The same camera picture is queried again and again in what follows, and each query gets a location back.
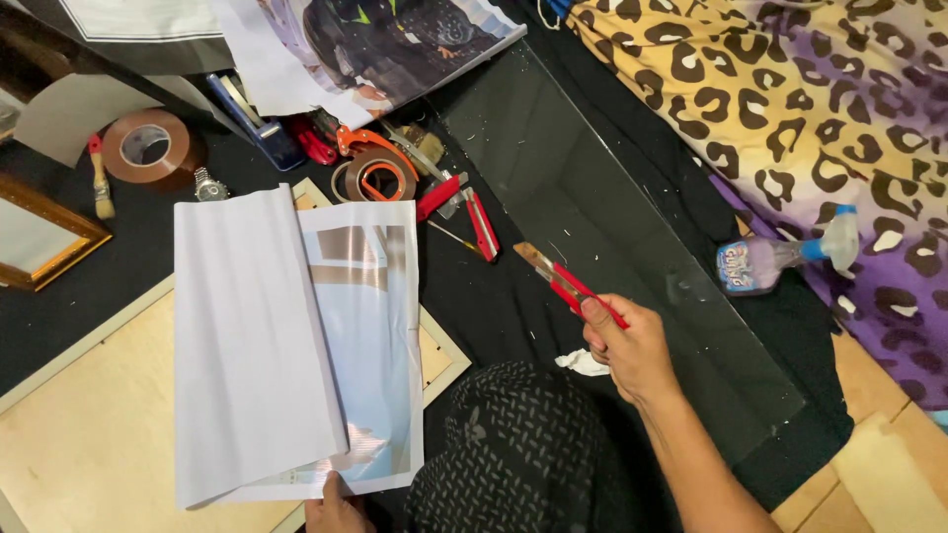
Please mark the person's right hand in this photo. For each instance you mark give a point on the person's right hand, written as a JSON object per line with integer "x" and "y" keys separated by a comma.
{"x": 637, "y": 352}

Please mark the person's left hand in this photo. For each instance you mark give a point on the person's left hand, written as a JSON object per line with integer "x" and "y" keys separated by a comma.
{"x": 337, "y": 514}

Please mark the red utility knife rusty blade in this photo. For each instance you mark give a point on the red utility knife rusty blade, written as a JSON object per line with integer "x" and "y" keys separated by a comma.
{"x": 555, "y": 277}

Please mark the printed photo sheet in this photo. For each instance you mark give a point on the printed photo sheet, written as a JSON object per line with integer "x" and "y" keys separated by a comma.
{"x": 252, "y": 348}

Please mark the crumpled white tissue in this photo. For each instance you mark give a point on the crumpled white tissue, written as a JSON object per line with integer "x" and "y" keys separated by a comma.
{"x": 581, "y": 363}

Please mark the clear glass pane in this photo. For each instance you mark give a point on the clear glass pane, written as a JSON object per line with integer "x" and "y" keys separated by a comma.
{"x": 592, "y": 222}

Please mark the clear spray bottle blue nozzle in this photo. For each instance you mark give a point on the clear spray bottle blue nozzle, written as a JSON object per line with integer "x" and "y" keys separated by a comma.
{"x": 755, "y": 263}

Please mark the person's dark patterned trouser leg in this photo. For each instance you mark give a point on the person's dark patterned trouser leg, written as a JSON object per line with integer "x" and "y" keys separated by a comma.
{"x": 518, "y": 451}

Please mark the black cloth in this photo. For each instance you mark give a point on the black cloth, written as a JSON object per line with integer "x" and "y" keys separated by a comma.
{"x": 489, "y": 303}

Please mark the leopard print blanket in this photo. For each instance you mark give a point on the leopard print blanket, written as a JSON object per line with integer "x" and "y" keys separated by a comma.
{"x": 800, "y": 118}

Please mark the worn bristle brush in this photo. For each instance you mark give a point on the worn bristle brush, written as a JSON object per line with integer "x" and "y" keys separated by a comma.
{"x": 423, "y": 144}

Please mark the orange tape dispenser brown tape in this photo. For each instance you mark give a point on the orange tape dispenser brown tape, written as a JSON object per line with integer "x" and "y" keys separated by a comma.
{"x": 378, "y": 174}

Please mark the silver wristwatch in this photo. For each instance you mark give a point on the silver wristwatch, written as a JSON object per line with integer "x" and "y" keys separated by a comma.
{"x": 209, "y": 186}

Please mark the blue stapler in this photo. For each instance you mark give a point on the blue stapler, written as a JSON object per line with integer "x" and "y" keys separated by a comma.
{"x": 259, "y": 129}

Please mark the large printed poster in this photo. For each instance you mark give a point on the large printed poster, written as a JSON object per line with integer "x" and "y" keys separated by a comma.
{"x": 370, "y": 44}

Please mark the brown packing tape roll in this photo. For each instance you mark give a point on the brown packing tape roll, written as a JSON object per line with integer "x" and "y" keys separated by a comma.
{"x": 152, "y": 148}

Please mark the white cardboard sheet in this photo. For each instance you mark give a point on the white cardboard sheet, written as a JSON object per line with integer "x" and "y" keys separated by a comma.
{"x": 81, "y": 111}

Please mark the white paper black border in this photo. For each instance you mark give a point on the white paper black border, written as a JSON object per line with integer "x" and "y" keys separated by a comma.
{"x": 141, "y": 18}

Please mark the red utility knife silver rail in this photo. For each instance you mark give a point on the red utility knife silver rail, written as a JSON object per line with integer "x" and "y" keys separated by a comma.
{"x": 481, "y": 226}

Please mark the white picture frame wooden backing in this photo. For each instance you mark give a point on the white picture frame wooden backing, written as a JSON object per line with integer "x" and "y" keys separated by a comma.
{"x": 89, "y": 414}

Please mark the gold picture frame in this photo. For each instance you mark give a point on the gold picture frame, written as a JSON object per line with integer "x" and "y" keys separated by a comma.
{"x": 44, "y": 240}

